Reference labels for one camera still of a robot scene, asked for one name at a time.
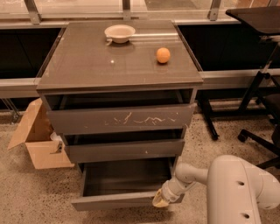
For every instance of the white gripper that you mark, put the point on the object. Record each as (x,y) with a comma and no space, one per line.
(168,191)

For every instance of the grey bottom drawer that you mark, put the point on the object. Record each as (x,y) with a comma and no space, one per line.
(124,183)

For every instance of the grey drawer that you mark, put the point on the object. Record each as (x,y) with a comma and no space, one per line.
(157,143)
(96,113)
(124,183)

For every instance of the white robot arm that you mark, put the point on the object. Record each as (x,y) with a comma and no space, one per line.
(235,189)

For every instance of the grey middle drawer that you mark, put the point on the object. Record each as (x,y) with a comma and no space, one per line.
(157,143)

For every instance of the grey top drawer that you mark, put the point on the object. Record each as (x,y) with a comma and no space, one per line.
(96,113)

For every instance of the grey drawer cabinet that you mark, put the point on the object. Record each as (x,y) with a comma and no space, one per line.
(85,61)

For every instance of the open cardboard box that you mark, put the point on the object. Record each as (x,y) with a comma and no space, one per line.
(35,131)

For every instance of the orange ball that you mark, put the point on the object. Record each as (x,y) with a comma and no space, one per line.
(163,55)

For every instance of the white bowl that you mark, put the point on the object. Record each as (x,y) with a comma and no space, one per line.
(119,33)

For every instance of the black side table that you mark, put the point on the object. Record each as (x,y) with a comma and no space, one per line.
(265,21)

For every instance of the metal window railing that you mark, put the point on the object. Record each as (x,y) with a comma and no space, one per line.
(15,14)

